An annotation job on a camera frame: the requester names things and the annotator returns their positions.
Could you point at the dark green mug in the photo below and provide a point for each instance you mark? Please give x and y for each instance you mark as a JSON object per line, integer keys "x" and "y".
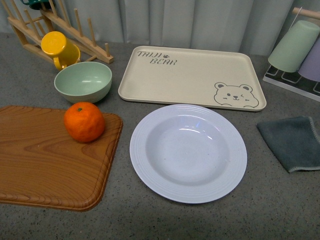
{"x": 35, "y": 3}

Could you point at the white cup drying rack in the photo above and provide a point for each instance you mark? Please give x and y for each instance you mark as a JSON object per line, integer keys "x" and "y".
{"x": 292, "y": 81}

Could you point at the purple cup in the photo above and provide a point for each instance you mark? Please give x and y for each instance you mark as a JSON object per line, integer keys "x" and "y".
{"x": 310, "y": 68}

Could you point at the orange fruit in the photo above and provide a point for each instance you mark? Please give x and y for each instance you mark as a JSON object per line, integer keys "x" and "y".
{"x": 84, "y": 122}

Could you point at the green bowl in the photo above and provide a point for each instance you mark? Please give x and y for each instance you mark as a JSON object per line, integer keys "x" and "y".
{"x": 84, "y": 82}

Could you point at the light green cup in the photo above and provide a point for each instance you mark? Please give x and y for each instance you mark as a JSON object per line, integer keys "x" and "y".
{"x": 293, "y": 48}

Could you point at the beige bear tray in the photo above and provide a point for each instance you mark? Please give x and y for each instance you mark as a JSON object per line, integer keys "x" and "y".
{"x": 214, "y": 79}

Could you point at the wooden dish rack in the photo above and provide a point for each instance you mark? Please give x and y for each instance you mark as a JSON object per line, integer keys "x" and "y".
{"x": 30, "y": 31}

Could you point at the yellow mug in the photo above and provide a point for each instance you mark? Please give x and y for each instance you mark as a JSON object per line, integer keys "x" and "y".
{"x": 60, "y": 49}

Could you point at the grey green cloth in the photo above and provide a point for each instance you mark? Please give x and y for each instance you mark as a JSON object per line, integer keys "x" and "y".
{"x": 295, "y": 142}

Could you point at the white round plate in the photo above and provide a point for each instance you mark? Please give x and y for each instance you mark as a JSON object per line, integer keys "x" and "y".
{"x": 188, "y": 153}

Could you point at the wooden grain tray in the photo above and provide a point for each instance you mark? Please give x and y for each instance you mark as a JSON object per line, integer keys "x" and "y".
{"x": 41, "y": 165}

